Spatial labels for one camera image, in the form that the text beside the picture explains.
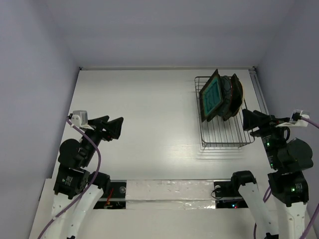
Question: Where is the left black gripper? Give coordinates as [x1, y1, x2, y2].
[81, 114, 123, 165]

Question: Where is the floral square plate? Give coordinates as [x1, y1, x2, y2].
[221, 76, 234, 121]
[229, 74, 243, 117]

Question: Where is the blue round plate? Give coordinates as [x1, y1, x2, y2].
[217, 76, 232, 117]

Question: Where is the teal square plate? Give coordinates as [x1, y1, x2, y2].
[199, 69, 224, 122]

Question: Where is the cream bird round plate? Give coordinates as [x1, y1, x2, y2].
[240, 84, 245, 108]

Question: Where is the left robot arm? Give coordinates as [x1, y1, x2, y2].
[44, 111, 124, 239]

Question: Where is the foil tape strip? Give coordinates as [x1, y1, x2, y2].
[125, 180, 215, 210]

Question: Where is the right side rail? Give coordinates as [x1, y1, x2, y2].
[248, 68, 269, 115]

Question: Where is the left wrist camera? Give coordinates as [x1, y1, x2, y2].
[69, 110, 88, 128]

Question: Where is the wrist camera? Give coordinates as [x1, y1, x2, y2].
[69, 110, 88, 128]
[277, 110, 310, 127]

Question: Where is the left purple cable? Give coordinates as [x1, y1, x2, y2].
[38, 119, 102, 239]

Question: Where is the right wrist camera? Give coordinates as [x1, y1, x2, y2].
[277, 110, 310, 127]

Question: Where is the wire dish rack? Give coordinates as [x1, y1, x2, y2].
[194, 76, 255, 150]

